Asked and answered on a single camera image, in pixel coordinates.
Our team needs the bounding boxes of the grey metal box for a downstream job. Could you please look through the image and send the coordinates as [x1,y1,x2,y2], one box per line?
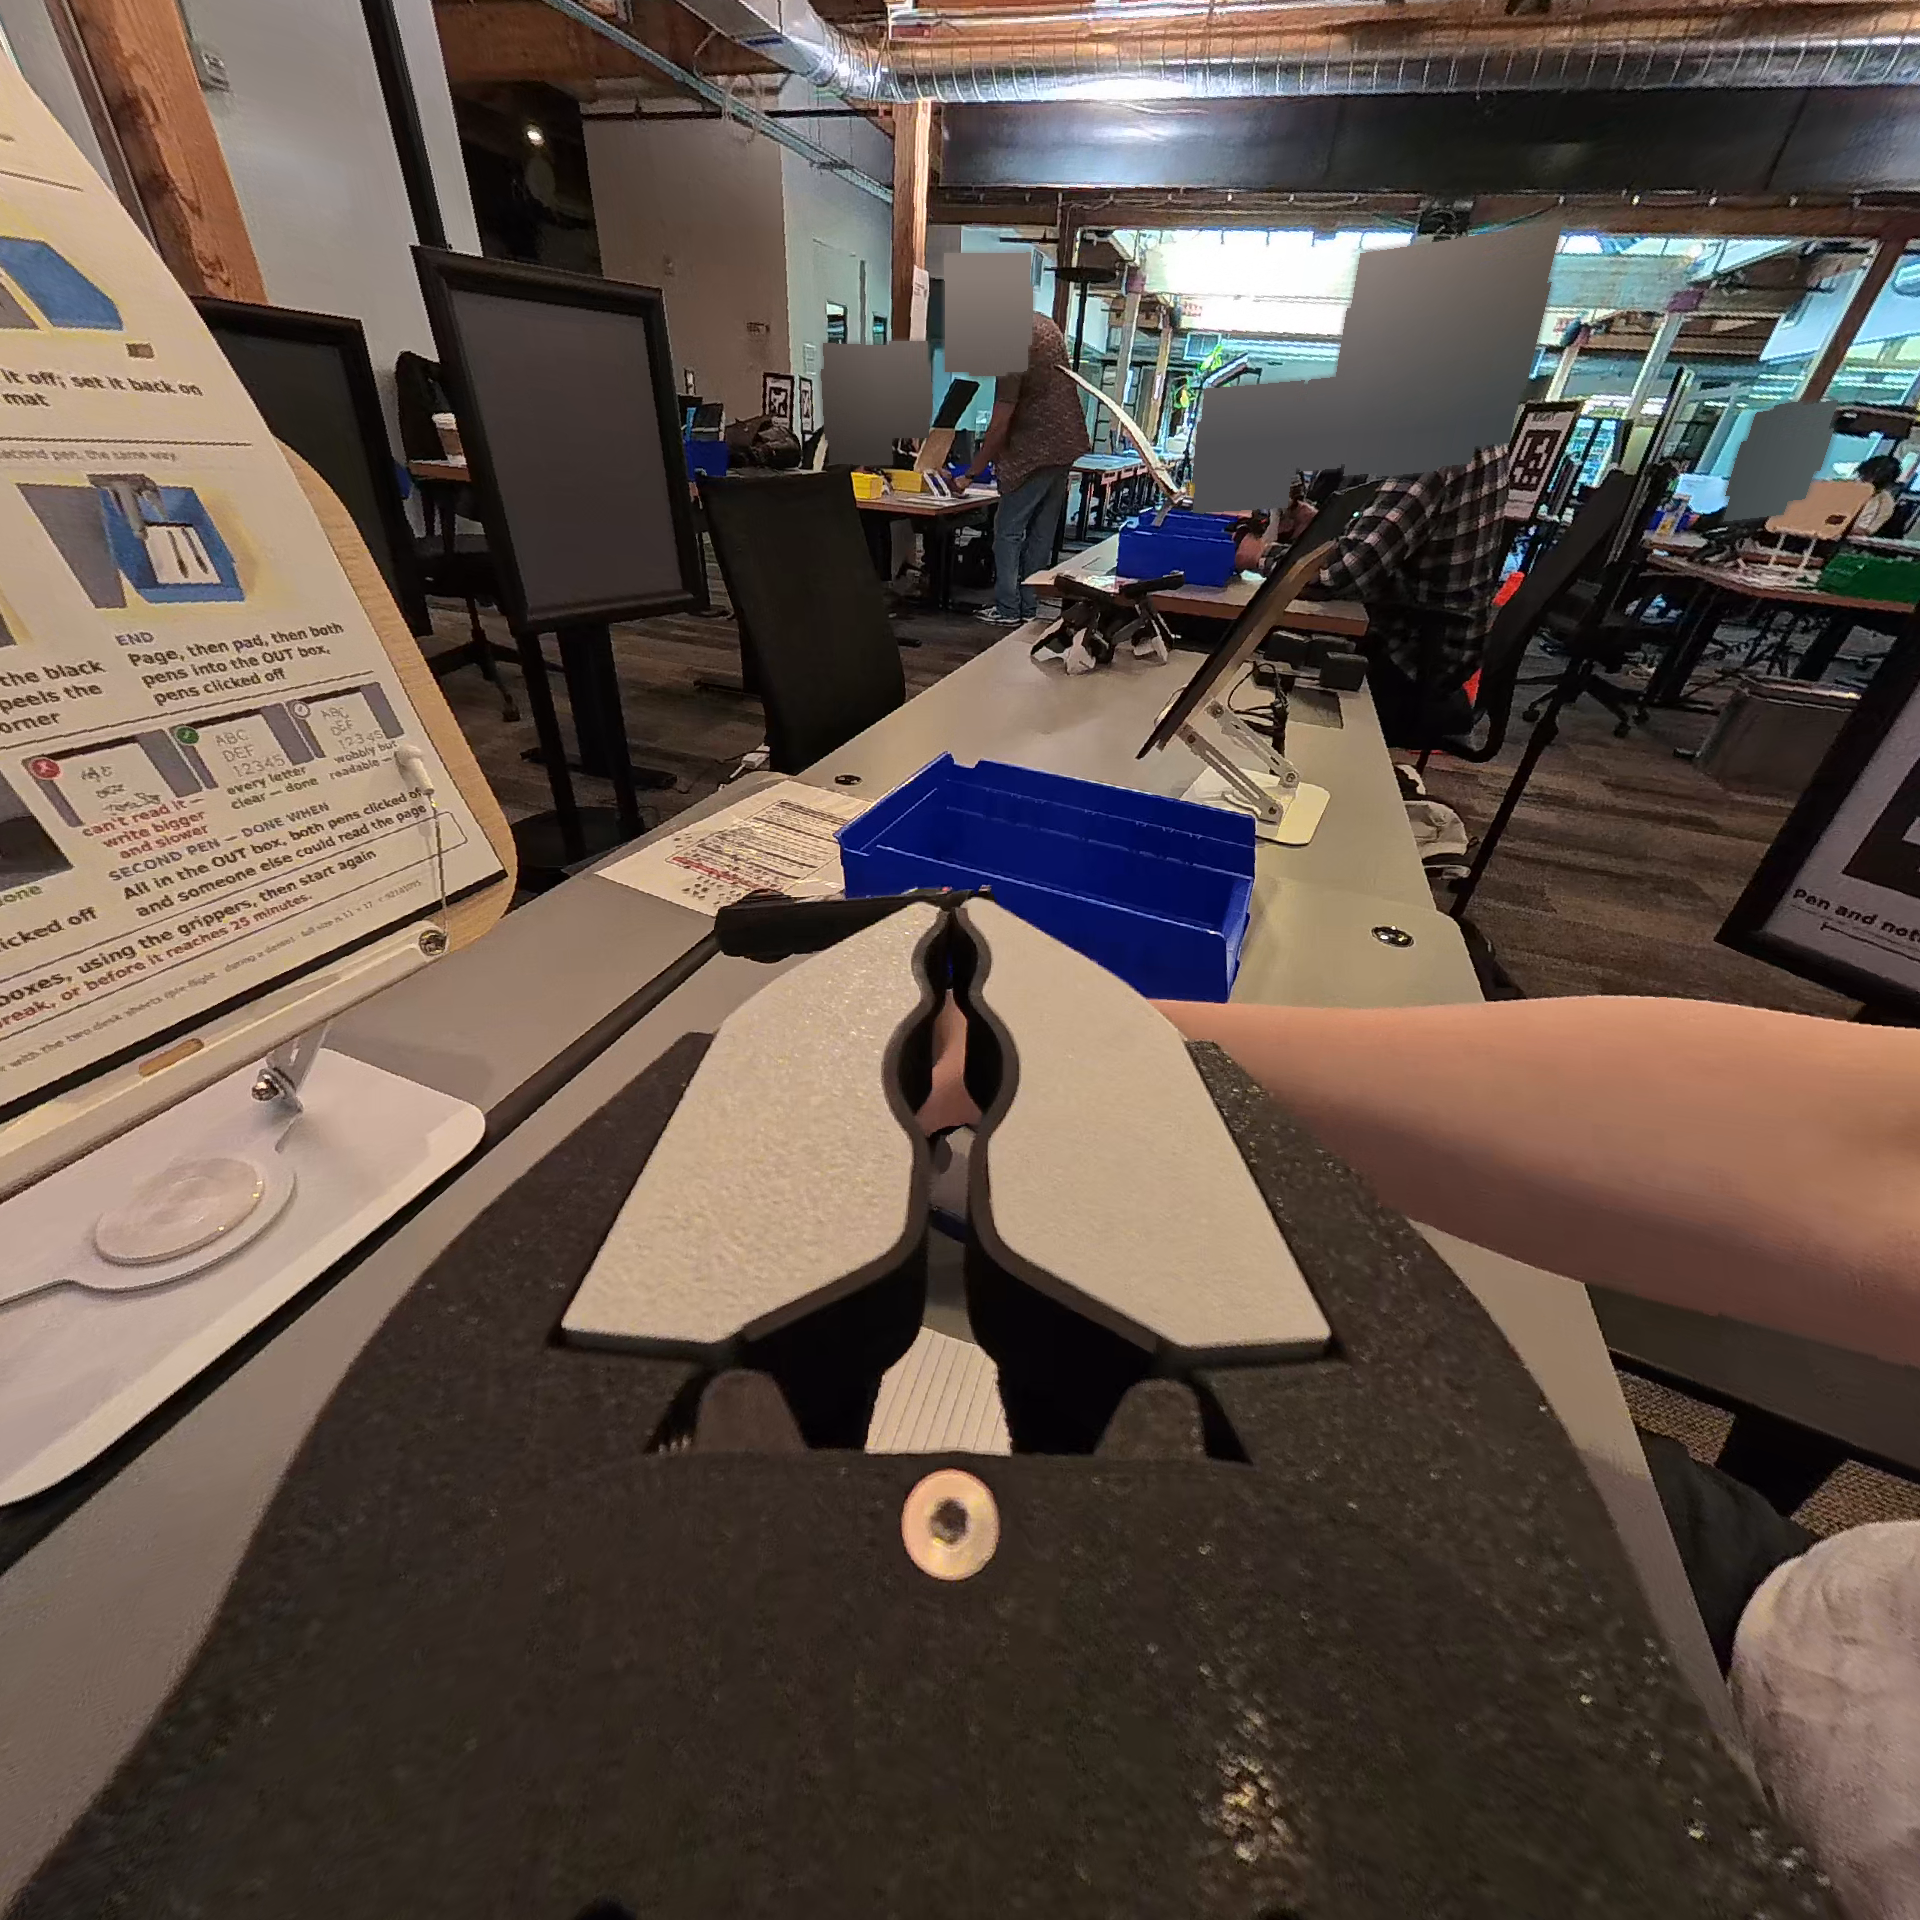
[1699,675,1866,801]

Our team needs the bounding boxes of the black and white marker sign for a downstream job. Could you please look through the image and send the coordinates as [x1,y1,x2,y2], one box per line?
[1505,401,1586,522]

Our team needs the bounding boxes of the person's right hand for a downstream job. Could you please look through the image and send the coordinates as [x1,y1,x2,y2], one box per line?
[914,1005,987,1137]

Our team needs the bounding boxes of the instruction sheet on stand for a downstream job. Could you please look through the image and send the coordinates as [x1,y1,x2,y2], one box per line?
[0,47,518,1508]

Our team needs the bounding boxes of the spare hand-held gripper pair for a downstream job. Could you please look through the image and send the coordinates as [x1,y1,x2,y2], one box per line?
[1029,570,1190,682]

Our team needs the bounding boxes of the black framed sign stand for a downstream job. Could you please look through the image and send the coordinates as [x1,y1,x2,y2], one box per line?
[1714,631,1920,1028]

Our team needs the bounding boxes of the blue plastic bin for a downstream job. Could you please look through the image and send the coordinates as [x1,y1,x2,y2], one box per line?
[1117,507,1281,591]
[834,753,1260,1004]

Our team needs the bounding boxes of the person's dark pants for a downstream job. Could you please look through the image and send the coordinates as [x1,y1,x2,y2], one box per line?
[1631,1432,1825,1660]

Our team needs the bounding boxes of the printed paper sheet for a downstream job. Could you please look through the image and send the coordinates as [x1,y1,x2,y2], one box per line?
[597,778,874,916]

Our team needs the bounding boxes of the white lined notepad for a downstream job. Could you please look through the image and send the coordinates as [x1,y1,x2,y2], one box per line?
[865,1328,1011,1453]

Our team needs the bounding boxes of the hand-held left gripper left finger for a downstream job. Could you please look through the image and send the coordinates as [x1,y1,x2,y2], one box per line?
[555,900,951,1409]

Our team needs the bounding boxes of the black board document stand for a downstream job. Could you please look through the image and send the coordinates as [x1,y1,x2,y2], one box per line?
[1137,532,1338,849]

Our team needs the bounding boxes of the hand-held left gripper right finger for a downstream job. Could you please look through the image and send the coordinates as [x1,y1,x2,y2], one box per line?
[957,900,1338,1416]

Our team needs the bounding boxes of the person's right forearm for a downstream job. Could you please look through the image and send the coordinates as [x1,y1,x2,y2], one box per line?
[1155,989,1920,1368]

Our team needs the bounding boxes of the wooden edged desk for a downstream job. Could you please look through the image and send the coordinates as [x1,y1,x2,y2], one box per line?
[1023,532,1370,640]

